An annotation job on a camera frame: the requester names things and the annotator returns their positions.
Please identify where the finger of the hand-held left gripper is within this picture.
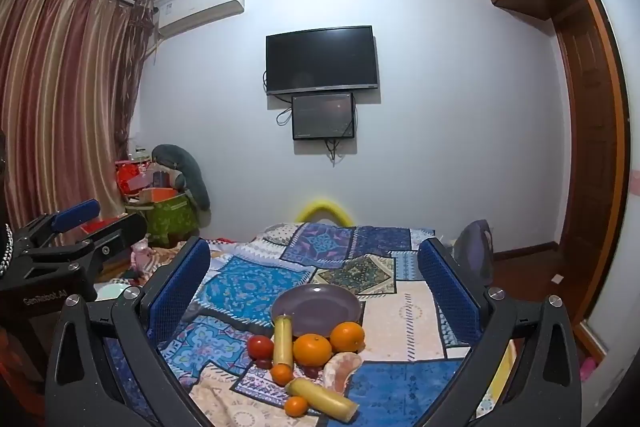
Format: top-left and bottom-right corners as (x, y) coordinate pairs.
(14, 199), (100, 252)
(30, 213), (148, 280)

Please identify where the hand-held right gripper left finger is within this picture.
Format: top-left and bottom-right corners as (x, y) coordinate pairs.
(45, 236), (221, 427)

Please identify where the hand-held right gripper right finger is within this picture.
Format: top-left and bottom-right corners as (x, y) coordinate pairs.
(417, 237), (583, 427)

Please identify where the red tomato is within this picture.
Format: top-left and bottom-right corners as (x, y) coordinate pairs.
(246, 335), (275, 360)

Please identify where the large orange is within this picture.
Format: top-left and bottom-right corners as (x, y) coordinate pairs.
(292, 333), (333, 367)
(330, 322), (366, 354)

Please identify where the yellow corn cob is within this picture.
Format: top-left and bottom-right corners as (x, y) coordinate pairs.
(286, 378), (360, 420)
(273, 315), (294, 367)

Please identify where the purple plate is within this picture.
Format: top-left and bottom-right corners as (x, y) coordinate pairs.
(270, 284), (362, 339)

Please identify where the pomelo piece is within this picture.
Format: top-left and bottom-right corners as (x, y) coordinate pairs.
(322, 352), (363, 393)

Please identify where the flat red box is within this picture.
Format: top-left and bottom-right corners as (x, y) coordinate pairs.
(80, 216), (132, 238)

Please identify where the pink toy figure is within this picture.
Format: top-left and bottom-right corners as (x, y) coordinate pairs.
(131, 237), (153, 278)

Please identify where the green patterned storage box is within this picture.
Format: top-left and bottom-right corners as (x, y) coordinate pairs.
(125, 192), (199, 245)

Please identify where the dark chair back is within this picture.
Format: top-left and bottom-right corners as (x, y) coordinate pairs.
(452, 219), (496, 280)

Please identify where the orange box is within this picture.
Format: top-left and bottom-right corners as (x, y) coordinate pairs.
(139, 188), (180, 204)

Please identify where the red gift box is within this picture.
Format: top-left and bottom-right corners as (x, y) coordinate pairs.
(115, 161), (151, 195)

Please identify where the patchwork printed blanket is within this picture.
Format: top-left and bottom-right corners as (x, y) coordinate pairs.
(100, 222), (516, 427)

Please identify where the pale green bowl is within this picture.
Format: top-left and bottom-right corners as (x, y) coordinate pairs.
(95, 282), (129, 303)

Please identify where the grey plush pillow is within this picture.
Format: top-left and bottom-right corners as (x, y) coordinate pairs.
(151, 144), (212, 211)

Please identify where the striped curtain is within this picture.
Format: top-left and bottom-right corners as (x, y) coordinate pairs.
(0, 0), (153, 248)

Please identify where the yellow curved foam tube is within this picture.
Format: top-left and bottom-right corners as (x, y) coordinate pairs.
(294, 197), (355, 225)

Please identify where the white air conditioner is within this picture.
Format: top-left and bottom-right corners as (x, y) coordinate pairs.
(154, 0), (247, 38)

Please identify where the black hanging monitor cable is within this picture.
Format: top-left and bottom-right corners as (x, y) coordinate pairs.
(325, 138), (351, 166)

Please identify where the wooden wardrobe frame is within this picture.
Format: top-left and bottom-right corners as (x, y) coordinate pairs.
(552, 0), (632, 343)

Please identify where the small black wall monitor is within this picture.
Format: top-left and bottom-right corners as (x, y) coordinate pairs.
(292, 93), (356, 141)

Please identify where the large black wall television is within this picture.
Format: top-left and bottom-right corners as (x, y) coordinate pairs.
(265, 25), (378, 96)

